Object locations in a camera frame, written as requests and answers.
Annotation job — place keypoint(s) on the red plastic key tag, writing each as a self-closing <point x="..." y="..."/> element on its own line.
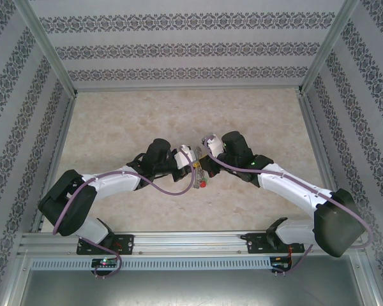
<point x="203" y="184"/>

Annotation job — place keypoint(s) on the metal crescent plate with keyrings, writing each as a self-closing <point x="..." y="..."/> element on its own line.
<point x="198" y="181"/>

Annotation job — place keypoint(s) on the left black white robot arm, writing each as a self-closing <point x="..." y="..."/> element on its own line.
<point x="67" y="204"/>

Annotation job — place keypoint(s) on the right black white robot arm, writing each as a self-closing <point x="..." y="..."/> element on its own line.
<point x="338" y="223"/>

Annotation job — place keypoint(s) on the grey sheet metal panel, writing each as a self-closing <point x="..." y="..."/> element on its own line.
<point x="191" y="287"/>

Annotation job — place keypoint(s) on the right small circuit board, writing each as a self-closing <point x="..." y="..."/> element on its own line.
<point x="281" y="264"/>

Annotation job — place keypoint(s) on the small circuit board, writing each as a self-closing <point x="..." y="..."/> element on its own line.
<point x="105" y="262"/>
<point x="281" y="264"/>

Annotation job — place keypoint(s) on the left small circuit board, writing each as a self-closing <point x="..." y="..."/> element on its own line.
<point x="105" y="262"/>

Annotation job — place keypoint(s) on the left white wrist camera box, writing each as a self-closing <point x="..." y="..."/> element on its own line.
<point x="185" y="156"/>

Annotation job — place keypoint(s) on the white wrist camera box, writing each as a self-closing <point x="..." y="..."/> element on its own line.
<point x="185" y="156"/>
<point x="215" y="145"/>

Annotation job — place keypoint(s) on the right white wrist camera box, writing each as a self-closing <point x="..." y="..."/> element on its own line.
<point x="215" y="145"/>

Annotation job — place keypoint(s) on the aluminium frame cross bar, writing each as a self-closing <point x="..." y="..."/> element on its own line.
<point x="188" y="87"/>

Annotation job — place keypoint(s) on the aluminium mounting rail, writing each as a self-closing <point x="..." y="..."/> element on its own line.
<point x="191" y="242"/>

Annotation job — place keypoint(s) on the aluminium side rail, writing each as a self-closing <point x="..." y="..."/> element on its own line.
<point x="316" y="134"/>
<point x="63" y="134"/>

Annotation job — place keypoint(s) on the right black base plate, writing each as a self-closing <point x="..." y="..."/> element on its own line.
<point x="255" y="243"/>

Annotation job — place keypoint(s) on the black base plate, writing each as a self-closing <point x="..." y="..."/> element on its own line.
<point x="255" y="243"/>
<point x="127" y="243"/>

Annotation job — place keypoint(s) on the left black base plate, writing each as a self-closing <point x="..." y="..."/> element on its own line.
<point x="127" y="243"/>

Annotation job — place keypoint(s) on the aluminium frame post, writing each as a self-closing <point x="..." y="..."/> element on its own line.
<point x="328" y="41"/>
<point x="44" y="41"/>

